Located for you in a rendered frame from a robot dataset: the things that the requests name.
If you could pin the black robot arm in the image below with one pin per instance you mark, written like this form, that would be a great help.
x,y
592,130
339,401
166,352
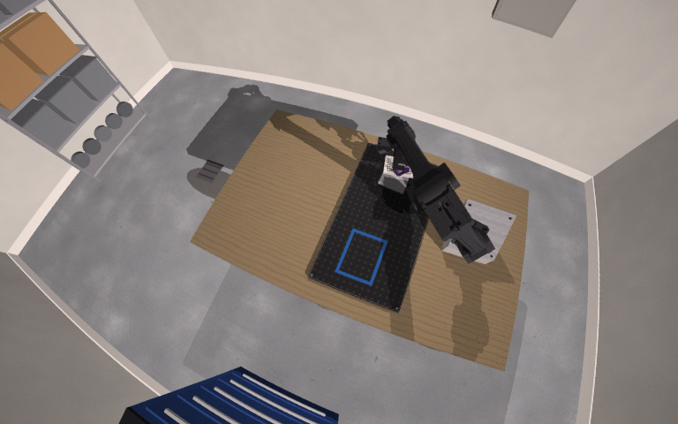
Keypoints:
x,y
430,196

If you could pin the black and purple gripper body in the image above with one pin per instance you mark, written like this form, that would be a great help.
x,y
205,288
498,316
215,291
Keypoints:
x,y
399,161

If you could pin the blue tape outline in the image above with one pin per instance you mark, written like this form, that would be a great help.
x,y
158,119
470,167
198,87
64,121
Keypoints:
x,y
377,264

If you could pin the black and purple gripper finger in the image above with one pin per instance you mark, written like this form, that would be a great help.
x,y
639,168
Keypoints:
x,y
406,170

